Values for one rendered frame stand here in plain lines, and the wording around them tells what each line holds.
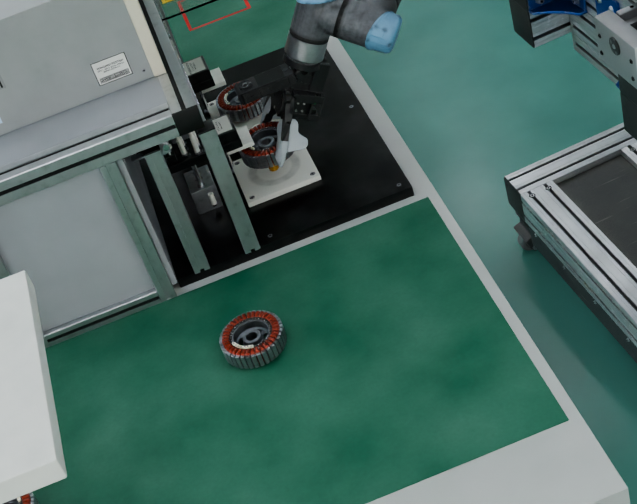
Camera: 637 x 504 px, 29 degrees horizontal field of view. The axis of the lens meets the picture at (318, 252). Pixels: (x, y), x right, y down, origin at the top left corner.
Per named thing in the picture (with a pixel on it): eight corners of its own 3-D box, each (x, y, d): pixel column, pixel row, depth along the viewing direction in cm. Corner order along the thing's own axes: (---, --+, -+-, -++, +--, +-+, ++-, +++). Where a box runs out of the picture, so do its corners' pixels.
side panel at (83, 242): (174, 287, 233) (112, 152, 213) (177, 296, 231) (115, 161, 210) (33, 343, 232) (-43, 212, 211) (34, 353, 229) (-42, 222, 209)
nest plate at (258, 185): (301, 139, 254) (299, 135, 253) (321, 179, 243) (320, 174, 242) (232, 166, 253) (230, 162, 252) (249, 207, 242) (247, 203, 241)
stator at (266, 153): (289, 126, 249) (283, 111, 247) (304, 155, 240) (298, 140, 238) (237, 148, 249) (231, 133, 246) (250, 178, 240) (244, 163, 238)
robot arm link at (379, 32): (411, -4, 230) (354, -23, 231) (396, 31, 222) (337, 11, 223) (401, 30, 236) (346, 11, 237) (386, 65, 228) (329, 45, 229)
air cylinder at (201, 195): (215, 184, 250) (207, 163, 247) (223, 205, 244) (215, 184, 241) (191, 194, 250) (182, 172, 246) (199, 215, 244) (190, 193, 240)
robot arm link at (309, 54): (295, 42, 228) (283, 23, 234) (289, 65, 230) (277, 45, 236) (333, 47, 230) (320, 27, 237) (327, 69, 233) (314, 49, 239)
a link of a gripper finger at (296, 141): (308, 168, 238) (311, 119, 238) (279, 166, 236) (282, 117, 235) (303, 168, 241) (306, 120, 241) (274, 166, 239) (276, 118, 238)
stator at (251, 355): (241, 319, 222) (235, 304, 219) (297, 327, 217) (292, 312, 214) (214, 366, 215) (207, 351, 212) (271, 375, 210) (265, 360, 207)
